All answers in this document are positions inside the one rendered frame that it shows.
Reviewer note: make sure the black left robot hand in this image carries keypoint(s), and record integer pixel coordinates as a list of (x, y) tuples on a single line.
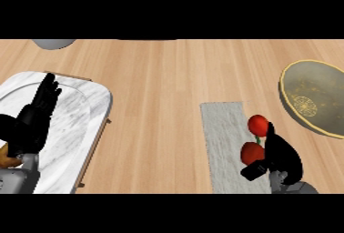
[(32, 127)]

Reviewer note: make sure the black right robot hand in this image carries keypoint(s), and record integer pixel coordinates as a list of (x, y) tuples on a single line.
[(282, 153)]

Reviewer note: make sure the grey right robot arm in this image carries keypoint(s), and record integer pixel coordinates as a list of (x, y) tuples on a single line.
[(295, 188)]

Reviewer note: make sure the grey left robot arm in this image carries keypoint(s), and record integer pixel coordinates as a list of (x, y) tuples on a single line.
[(17, 179)]

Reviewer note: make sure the grey placemat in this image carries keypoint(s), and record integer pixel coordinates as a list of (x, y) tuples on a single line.
[(222, 142)]

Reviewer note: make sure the yellow-rimmed grey bowl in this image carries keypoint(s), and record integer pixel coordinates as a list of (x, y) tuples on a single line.
[(317, 97)]

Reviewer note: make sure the white marble tray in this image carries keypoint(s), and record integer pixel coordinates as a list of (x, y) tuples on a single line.
[(73, 121)]

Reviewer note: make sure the brown round food item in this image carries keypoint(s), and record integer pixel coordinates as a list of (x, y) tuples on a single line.
[(8, 160)]

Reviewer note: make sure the grey round object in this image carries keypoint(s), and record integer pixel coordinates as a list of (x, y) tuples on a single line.
[(51, 43)]

